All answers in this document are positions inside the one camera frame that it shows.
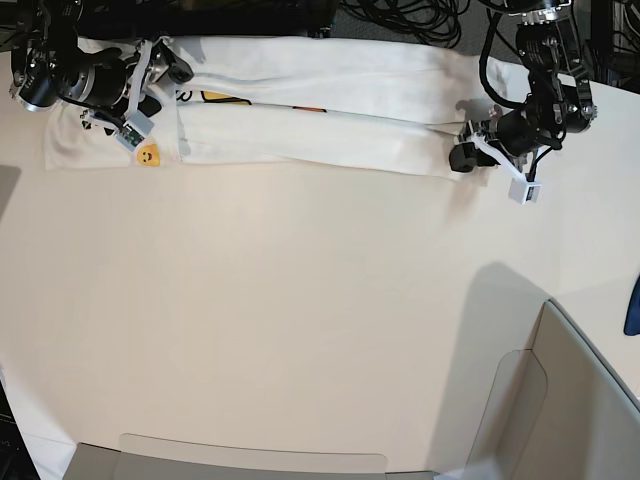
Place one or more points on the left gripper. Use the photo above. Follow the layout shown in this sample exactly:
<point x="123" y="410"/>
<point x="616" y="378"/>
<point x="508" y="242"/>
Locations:
<point x="516" y="134"/>

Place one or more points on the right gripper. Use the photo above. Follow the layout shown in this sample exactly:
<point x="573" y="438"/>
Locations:
<point x="71" y="66"/>

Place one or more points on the white printed t-shirt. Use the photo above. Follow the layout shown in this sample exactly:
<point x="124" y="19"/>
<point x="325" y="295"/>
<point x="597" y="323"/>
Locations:
<point x="363" y="104"/>

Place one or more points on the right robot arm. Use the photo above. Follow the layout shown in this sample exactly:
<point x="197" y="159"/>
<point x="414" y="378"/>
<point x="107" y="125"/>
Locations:
<point x="40" y="28"/>

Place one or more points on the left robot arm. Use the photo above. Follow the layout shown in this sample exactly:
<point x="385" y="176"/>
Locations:
<point x="560" y="100"/>

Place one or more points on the blue cloth at edge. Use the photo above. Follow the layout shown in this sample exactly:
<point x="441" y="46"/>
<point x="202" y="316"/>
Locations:
<point x="632" y="319"/>

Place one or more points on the grey cardboard box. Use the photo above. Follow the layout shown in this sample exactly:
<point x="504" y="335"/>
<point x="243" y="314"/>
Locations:
<point x="556" y="410"/>

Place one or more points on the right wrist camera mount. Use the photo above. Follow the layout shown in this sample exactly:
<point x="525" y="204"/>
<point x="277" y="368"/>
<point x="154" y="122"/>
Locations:
<point x="112" y="91"/>

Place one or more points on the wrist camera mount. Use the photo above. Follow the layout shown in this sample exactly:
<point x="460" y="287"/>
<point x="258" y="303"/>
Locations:
<point x="524" y="187"/>
<point x="112" y="91"/>

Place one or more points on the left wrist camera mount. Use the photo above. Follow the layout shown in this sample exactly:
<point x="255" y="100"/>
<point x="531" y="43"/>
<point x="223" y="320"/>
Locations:
<point x="524" y="187"/>

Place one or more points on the black cable bundle background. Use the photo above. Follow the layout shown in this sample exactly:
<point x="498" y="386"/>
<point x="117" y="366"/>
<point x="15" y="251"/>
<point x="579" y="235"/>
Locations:
<point x="608" y="30"/>

